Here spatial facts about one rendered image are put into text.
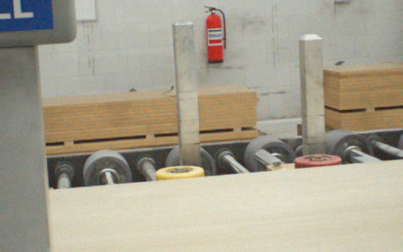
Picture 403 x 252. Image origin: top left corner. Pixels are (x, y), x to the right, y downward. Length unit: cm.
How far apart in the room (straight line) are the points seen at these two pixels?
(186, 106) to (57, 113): 480
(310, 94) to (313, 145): 10
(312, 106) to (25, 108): 119
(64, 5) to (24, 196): 8
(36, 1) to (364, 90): 638
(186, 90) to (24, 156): 112
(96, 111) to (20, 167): 590
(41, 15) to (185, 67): 113
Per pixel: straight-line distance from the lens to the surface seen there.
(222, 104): 636
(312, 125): 150
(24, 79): 33
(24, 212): 34
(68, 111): 623
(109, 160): 182
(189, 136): 145
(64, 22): 31
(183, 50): 144
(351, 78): 661
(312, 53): 149
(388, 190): 116
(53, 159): 197
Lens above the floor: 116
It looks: 7 degrees down
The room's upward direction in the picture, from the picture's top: 3 degrees counter-clockwise
